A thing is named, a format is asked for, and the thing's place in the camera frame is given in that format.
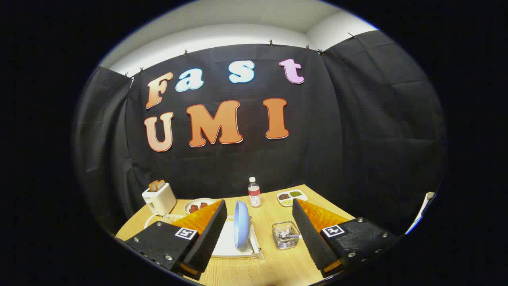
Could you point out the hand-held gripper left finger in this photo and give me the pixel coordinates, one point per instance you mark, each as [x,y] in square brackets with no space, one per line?
[208,238]

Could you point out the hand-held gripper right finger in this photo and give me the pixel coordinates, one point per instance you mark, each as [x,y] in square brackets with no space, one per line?
[307,238]

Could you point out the light blue plate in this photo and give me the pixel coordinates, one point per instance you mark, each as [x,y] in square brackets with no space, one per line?
[241,224]

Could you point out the white plate with food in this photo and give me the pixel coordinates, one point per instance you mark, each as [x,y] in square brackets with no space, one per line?
[198,201]

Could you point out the white divided tray with beans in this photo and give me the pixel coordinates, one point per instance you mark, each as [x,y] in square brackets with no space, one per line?
[285,202]

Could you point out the white toaster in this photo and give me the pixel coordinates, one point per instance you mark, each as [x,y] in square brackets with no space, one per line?
[160,200]

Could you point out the clear bottle red label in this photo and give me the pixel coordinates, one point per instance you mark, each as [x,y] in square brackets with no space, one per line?
[254,194]

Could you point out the brown toast slice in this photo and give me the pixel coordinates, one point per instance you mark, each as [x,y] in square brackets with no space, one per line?
[152,186]
[161,184]

